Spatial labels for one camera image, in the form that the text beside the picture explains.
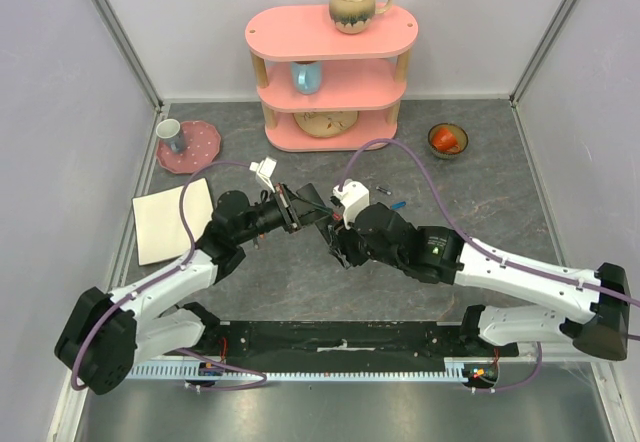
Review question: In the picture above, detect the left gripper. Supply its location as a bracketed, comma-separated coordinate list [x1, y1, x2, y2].
[234, 181, 332, 244]

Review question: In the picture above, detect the black remote control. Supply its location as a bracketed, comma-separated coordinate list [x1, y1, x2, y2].
[294, 183, 333, 227]

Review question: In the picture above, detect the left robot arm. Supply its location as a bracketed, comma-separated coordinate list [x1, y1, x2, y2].
[54, 184, 333, 395]

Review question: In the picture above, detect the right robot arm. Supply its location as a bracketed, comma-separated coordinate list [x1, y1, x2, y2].
[323, 203, 630, 361]

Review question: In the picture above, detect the blue battery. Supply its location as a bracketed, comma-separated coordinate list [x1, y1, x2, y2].
[390, 201, 406, 210]

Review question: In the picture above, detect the black silver battery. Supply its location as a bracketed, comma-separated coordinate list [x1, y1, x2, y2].
[376, 186, 392, 196]

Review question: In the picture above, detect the beige floral plate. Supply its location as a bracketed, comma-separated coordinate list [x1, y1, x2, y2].
[293, 111, 359, 138]

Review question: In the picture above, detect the pink dotted plate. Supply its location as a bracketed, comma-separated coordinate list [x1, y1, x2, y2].
[156, 120, 221, 174]

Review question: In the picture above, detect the light blue mug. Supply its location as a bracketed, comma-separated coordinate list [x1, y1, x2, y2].
[290, 61, 322, 95]

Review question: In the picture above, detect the cream square plate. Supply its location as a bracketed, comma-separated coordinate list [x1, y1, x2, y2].
[132, 179, 213, 266]

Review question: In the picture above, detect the orange cup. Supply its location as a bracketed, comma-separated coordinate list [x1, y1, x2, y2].
[431, 127, 461, 155]

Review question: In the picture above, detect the brown patterned bowl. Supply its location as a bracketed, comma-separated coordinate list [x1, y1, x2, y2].
[427, 123, 469, 160]

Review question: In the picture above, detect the pink three-tier shelf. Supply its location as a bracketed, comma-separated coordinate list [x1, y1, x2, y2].
[245, 5, 419, 152]

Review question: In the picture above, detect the grey white mug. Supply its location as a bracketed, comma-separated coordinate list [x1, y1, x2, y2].
[155, 119, 187, 154]

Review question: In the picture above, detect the beige ceramic mug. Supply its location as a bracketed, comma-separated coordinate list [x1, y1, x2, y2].
[328, 0, 393, 35]

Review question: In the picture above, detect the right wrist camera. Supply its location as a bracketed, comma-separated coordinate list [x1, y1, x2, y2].
[333, 179, 370, 229]

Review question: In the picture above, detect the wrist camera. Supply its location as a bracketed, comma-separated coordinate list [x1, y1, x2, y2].
[333, 179, 370, 229]
[249, 156, 277, 193]

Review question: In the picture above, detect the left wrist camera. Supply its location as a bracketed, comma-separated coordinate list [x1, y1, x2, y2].
[249, 156, 277, 193]

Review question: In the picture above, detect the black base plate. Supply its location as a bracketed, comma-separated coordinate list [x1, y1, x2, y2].
[191, 321, 519, 372]

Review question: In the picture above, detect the white cable duct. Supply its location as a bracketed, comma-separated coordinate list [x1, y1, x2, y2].
[126, 356, 497, 383]

